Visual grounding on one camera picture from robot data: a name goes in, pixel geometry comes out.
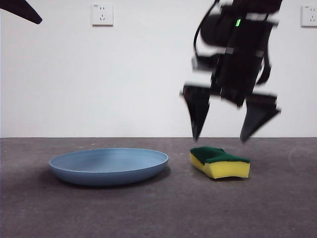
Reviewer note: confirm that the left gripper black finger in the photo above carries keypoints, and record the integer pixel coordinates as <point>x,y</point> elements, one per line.
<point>22,11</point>

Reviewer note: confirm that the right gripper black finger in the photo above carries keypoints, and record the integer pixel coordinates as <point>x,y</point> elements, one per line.
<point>198,109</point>
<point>257,119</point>

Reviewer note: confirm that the yellow sponge with green pad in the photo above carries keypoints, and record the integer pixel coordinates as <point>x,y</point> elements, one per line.
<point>225,168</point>

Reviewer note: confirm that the blue round plate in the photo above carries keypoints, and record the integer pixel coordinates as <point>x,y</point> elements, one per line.
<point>109,166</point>

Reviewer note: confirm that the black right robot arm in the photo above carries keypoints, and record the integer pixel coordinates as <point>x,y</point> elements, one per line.
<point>214,29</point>

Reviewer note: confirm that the white wall socket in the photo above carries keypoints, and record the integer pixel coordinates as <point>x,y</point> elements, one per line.
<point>102,15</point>
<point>309,17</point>

